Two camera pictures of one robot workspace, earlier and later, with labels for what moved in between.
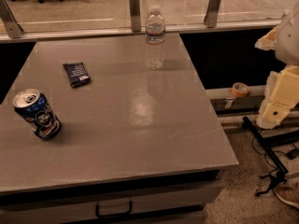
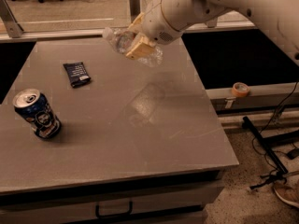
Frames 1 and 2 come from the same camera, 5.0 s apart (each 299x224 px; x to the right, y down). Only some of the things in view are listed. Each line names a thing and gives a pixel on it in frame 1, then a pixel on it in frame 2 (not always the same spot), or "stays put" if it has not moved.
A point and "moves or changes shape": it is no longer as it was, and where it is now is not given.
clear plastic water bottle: [155, 28] moves or changes shape
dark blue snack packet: [77, 74] stays put
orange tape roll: [240, 89] stays put
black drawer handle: [106, 216] stays put
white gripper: [288, 37] to [158, 21]
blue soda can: [35, 107] stays put
